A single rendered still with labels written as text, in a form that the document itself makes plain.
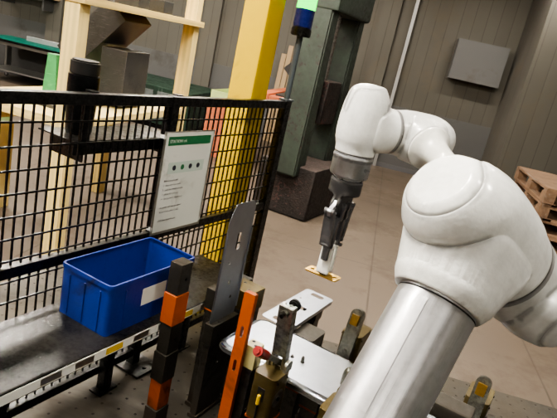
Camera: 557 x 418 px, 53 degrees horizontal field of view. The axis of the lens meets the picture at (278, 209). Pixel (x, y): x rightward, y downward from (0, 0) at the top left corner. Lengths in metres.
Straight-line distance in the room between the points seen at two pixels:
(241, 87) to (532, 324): 1.38
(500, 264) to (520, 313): 0.14
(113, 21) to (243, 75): 2.59
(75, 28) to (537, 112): 6.86
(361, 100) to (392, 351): 0.69
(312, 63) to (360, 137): 4.47
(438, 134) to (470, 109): 8.95
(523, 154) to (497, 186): 8.37
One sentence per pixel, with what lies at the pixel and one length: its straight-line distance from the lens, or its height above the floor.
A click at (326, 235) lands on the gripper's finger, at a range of 1.28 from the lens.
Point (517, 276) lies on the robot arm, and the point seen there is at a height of 1.55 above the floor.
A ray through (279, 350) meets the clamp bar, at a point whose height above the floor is 1.10.
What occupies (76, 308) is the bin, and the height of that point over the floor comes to 1.06.
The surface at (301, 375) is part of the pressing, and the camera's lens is 1.42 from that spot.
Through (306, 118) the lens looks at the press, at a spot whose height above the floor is 1.08.
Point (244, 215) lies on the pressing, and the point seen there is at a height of 1.30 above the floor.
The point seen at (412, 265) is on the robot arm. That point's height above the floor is 1.54.
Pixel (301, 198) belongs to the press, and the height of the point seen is 0.24.
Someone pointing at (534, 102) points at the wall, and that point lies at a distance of 8.97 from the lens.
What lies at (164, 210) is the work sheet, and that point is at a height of 1.22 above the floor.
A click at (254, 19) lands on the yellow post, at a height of 1.80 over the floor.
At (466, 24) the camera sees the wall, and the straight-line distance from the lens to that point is 10.20.
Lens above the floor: 1.75
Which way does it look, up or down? 16 degrees down
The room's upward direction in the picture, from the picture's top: 13 degrees clockwise
